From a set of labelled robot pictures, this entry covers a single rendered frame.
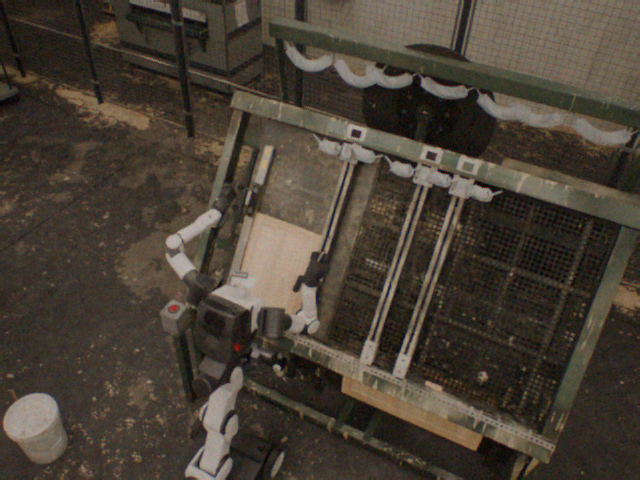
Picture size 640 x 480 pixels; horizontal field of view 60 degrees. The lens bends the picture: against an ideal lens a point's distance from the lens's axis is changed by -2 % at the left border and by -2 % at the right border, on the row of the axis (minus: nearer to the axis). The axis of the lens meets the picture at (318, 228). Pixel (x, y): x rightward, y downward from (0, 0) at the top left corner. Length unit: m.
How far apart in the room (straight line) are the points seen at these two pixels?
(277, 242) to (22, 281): 2.62
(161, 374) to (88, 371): 0.52
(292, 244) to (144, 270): 2.06
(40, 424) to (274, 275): 1.63
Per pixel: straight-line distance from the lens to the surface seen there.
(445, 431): 3.67
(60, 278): 5.10
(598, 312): 2.95
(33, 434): 3.79
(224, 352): 2.76
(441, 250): 2.93
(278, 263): 3.22
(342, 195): 3.00
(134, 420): 4.08
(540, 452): 3.14
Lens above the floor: 3.42
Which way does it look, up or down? 41 degrees down
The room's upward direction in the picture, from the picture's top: 3 degrees clockwise
